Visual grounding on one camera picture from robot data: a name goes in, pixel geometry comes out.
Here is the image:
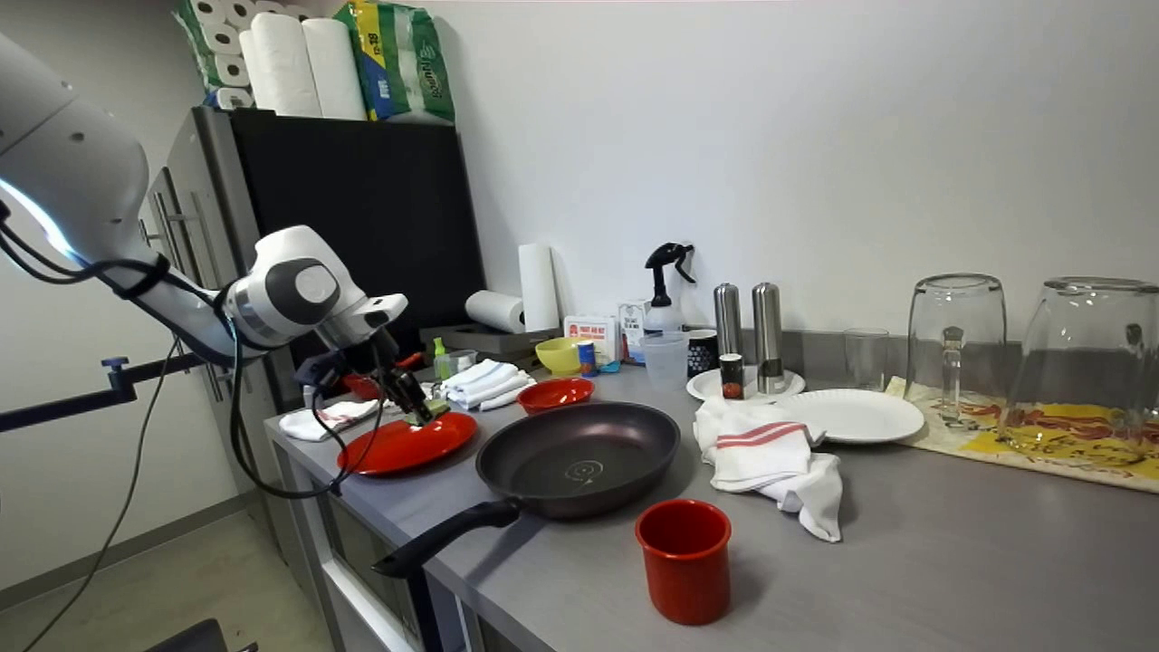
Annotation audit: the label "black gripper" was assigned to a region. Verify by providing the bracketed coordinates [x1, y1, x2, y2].
[339, 325, 440, 422]

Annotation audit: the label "large red plate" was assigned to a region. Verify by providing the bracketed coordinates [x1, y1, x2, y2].
[336, 409, 485, 482]

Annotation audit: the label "small white plate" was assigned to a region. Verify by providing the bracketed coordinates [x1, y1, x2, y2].
[685, 362, 807, 405]

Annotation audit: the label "large white plate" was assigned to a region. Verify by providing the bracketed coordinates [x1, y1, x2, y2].
[773, 382, 929, 447]

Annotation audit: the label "small green bottle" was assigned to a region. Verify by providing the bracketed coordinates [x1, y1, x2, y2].
[428, 334, 459, 388]

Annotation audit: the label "white towel blue stripes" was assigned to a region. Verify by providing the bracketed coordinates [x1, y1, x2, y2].
[434, 354, 540, 412]

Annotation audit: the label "grey tray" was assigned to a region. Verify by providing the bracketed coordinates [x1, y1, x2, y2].
[415, 317, 564, 365]

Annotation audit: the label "plain white cloth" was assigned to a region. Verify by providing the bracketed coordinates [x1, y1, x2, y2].
[274, 393, 383, 445]

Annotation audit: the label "white paper towel roll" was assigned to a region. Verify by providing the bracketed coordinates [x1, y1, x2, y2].
[516, 239, 562, 336]
[462, 286, 533, 336]

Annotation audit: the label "red bowl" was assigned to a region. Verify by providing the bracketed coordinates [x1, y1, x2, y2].
[516, 374, 597, 420]

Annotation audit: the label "yellow-green bowl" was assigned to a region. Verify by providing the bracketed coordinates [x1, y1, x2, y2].
[533, 334, 590, 380]

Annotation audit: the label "black frying pan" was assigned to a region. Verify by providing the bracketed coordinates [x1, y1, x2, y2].
[373, 398, 685, 578]

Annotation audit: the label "grey counter drawer unit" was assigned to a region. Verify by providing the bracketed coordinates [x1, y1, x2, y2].
[265, 426, 521, 652]

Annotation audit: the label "black cabinet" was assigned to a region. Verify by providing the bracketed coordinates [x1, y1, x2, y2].
[159, 106, 488, 409]

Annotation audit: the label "small white box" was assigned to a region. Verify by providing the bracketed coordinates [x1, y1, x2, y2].
[613, 301, 648, 365]

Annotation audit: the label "spray bottle black nozzle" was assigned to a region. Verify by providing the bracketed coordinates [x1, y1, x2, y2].
[642, 239, 700, 382]

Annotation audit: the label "red cup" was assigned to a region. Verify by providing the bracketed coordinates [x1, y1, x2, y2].
[633, 494, 736, 631]

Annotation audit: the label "steel shaker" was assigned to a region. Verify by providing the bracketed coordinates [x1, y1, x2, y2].
[708, 277, 746, 365]
[748, 277, 790, 393]

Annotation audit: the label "black equipment stand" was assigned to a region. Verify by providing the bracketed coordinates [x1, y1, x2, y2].
[142, 615, 265, 652]

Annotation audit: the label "tall white paper roll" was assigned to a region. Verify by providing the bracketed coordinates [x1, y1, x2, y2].
[300, 14, 368, 124]
[236, 12, 321, 119]

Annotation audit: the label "green package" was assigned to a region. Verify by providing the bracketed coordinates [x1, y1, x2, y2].
[331, 0, 459, 125]

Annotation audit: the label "white towel red stripes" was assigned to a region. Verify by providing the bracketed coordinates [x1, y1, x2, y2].
[686, 393, 846, 548]

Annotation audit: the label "toilet paper pack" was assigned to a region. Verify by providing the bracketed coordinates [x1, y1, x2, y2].
[173, 0, 255, 114]

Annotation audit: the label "clear wine glass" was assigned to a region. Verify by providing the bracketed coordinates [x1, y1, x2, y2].
[903, 271, 1014, 429]

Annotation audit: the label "upturned glass pitcher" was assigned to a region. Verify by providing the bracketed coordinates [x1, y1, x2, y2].
[1010, 275, 1159, 445]

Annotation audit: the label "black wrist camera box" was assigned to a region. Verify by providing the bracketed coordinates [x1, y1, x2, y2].
[294, 346, 365, 398]

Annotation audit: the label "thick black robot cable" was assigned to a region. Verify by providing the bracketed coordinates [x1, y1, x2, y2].
[220, 336, 389, 503]

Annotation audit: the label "thin black cable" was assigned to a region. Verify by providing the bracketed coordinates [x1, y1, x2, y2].
[19, 339, 183, 652]

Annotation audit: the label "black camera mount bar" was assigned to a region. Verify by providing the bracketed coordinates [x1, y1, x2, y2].
[0, 351, 202, 434]

